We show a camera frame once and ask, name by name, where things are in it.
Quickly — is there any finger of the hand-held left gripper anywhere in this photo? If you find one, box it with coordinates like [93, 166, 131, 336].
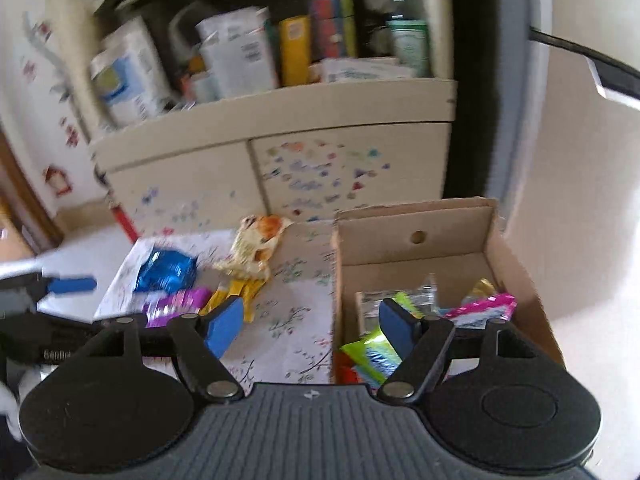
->
[0, 272, 98, 300]
[30, 313, 121, 350]

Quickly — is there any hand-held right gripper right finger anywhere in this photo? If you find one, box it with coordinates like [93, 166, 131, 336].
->
[378, 299, 538, 403]

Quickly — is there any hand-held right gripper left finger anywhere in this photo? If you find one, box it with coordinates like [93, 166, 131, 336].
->
[75, 297, 245, 403]

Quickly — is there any silver foil bag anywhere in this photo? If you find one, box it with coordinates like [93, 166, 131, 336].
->
[356, 274, 440, 333]

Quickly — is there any green snack packet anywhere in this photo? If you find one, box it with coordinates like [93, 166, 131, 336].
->
[340, 292, 416, 388]

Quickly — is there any pink snack packet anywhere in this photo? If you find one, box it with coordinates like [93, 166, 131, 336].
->
[440, 293, 518, 330]

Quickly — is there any white printed cardboard box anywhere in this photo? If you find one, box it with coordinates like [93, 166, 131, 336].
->
[331, 196, 567, 388]

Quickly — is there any gold patterned packet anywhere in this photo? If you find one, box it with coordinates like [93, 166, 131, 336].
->
[464, 279, 497, 303]

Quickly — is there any mustard yellow small packet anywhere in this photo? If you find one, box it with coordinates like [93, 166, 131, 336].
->
[227, 276, 267, 323]
[199, 281, 237, 317]

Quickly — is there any purple snack packet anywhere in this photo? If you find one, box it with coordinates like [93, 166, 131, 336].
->
[141, 287, 214, 328]

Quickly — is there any orange snack packet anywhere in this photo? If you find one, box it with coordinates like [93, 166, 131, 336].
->
[334, 352, 363, 386]

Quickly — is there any floral tablecloth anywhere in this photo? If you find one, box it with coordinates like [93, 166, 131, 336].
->
[94, 221, 337, 387]

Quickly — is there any blue foil bag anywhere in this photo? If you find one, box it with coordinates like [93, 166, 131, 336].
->
[135, 249, 199, 294]

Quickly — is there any red box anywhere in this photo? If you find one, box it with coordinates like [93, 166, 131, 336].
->
[111, 202, 142, 244]

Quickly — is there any cream snack packet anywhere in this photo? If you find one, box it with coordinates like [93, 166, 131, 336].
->
[214, 214, 295, 280]

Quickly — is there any cream cabinet with stickers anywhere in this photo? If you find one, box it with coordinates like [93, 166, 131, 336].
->
[85, 0, 460, 233]

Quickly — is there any white and blue carton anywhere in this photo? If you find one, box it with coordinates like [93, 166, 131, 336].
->
[89, 16, 174, 129]

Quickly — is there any flat white box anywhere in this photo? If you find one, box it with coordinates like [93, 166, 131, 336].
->
[319, 56, 417, 84]

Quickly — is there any yellow box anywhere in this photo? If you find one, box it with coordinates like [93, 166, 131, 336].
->
[278, 15, 313, 88]

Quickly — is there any green labelled bottle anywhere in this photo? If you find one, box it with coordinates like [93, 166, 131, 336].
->
[386, 0, 432, 79]

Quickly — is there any multicoloured striped box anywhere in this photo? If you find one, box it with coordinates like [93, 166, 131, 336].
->
[308, 0, 359, 64]

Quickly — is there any red house wall decoration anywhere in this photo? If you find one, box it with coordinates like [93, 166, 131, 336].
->
[42, 164, 74, 197]

